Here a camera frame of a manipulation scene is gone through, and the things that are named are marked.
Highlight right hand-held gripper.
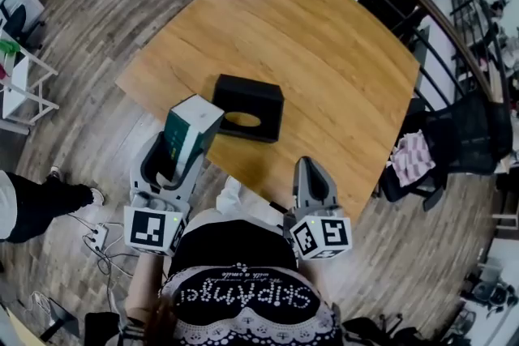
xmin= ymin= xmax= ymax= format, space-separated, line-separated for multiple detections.
xmin=283 ymin=156 xmax=353 ymax=261

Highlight person's left forearm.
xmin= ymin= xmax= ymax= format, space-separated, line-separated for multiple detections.
xmin=124 ymin=253 xmax=174 ymax=321

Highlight black mesh office chair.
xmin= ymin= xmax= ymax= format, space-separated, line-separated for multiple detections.
xmin=379 ymin=91 xmax=514 ymax=211

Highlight black printed shirt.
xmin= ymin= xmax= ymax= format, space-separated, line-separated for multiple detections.
xmin=157 ymin=220 xmax=345 ymax=346

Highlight black flat stand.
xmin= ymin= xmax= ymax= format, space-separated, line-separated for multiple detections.
xmin=40 ymin=297 xmax=81 ymax=342

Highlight white power strip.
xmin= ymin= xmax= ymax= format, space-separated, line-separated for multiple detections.
xmin=89 ymin=223 xmax=109 ymax=251

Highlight black box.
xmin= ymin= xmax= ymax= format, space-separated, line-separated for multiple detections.
xmin=211 ymin=73 xmax=285 ymax=144

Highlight dark metal railing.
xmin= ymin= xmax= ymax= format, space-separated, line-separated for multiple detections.
xmin=99 ymin=0 xmax=510 ymax=113

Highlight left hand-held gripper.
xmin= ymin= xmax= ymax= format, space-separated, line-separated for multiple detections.
xmin=123 ymin=131 xmax=208 ymax=256

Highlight black bag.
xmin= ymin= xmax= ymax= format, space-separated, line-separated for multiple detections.
xmin=83 ymin=310 xmax=122 ymax=346

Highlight person's white trousers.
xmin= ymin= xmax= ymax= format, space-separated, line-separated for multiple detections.
xmin=188 ymin=176 xmax=287 ymax=234

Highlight pink checked cloth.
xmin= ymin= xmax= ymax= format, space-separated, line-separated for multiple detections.
xmin=388 ymin=130 xmax=438 ymax=188

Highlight green and white box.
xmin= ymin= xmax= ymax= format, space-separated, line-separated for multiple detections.
xmin=164 ymin=94 xmax=225 ymax=179

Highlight white cable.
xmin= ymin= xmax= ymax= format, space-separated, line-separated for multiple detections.
xmin=66 ymin=212 xmax=137 ymax=284

